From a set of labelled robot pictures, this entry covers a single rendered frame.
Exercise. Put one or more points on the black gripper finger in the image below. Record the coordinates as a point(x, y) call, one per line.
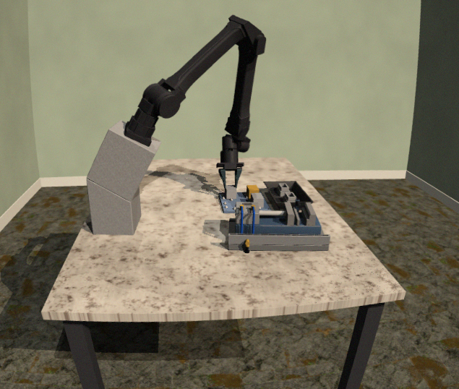
point(237, 175)
point(223, 177)

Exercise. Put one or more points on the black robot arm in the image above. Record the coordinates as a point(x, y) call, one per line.
point(157, 100)

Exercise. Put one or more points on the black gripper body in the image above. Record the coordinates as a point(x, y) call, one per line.
point(229, 161)

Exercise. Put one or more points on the yellow brass block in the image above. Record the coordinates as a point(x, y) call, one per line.
point(251, 189)

